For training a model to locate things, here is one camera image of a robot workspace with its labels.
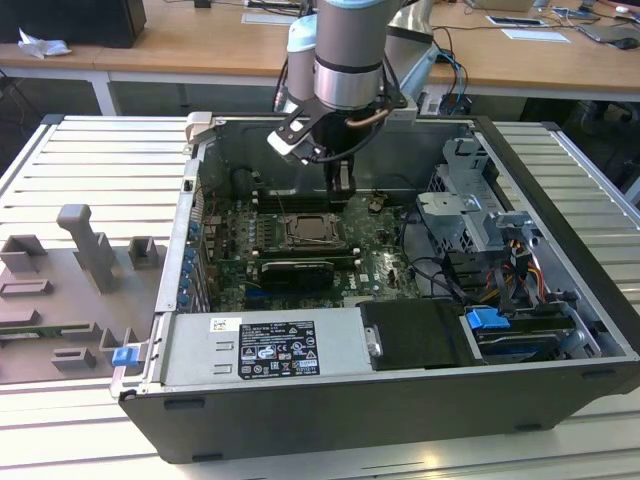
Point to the blue disk carrier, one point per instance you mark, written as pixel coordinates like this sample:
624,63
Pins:
485,318

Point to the black open PC case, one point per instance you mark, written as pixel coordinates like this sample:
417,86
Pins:
350,425

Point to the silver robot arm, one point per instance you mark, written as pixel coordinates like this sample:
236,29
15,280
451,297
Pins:
345,50

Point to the black plastic shroud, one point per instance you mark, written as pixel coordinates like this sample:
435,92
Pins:
415,335

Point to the black box on desk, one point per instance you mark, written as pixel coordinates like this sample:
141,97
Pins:
75,20

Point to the blue case latch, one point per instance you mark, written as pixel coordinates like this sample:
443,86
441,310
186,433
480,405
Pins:
125,357

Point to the CPU socket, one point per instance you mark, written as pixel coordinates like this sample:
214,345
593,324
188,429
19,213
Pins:
339,241

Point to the wooden desk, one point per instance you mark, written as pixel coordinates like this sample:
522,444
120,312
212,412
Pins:
175,45

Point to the metal disk bay cage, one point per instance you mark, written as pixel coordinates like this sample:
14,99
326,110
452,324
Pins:
450,220

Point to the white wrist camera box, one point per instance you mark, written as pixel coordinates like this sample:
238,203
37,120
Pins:
282,144

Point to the green RAM stick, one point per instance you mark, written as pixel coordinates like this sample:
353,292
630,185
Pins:
30,333

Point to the blue bordered flat device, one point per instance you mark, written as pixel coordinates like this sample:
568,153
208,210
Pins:
515,20

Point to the crumpled white paper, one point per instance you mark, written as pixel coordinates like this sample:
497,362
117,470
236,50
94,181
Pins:
42,44

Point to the white paper sheet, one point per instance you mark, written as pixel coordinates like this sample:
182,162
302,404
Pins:
535,35

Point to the blue white connector box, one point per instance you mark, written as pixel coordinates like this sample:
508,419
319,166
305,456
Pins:
447,102

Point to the silver power supply unit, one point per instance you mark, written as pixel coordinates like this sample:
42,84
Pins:
200,350

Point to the black computer mouse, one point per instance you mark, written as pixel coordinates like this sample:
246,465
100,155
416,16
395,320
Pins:
625,43

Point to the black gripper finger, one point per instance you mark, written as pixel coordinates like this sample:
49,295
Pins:
331,180
347,175

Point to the grey parts rack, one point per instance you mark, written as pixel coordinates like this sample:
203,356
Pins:
50,310

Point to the black graphics card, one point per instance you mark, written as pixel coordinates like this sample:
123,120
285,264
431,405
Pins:
297,275

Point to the grey laptop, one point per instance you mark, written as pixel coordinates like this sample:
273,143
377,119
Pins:
602,32

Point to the green motherboard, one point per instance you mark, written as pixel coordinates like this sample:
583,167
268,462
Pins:
385,270

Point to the black RAM slot row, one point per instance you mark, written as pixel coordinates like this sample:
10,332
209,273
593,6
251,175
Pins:
300,202
305,252

